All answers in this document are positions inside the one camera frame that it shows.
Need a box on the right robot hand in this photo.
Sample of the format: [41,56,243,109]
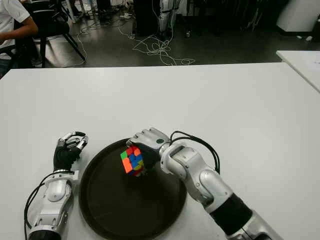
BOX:
[125,127,172,177]

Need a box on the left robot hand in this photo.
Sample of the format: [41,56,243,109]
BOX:
[53,130,90,172]

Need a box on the multicoloured Rubik's cube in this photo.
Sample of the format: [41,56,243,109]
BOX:
[119,146,145,178]

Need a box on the dark brown round tray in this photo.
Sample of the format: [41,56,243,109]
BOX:
[78,138,188,240]

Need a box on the black cabinet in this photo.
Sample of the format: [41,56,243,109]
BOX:
[133,0,161,37]

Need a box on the black chair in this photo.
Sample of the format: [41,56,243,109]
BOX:
[14,0,87,68]

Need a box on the seated person white shirt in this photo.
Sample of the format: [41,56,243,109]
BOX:
[0,0,40,78]

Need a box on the white side table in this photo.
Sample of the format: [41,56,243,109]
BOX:
[275,49,320,95]

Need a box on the white cabinet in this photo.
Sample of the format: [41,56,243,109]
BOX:
[275,0,320,33]

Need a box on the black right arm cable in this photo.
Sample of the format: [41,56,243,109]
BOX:
[169,130,221,174]

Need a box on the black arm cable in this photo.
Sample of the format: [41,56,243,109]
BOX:
[23,178,50,238]
[169,130,221,174]

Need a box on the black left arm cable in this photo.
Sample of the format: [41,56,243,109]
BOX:
[23,178,50,238]

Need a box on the tangled white floor cable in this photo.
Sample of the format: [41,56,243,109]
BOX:
[118,26,196,66]

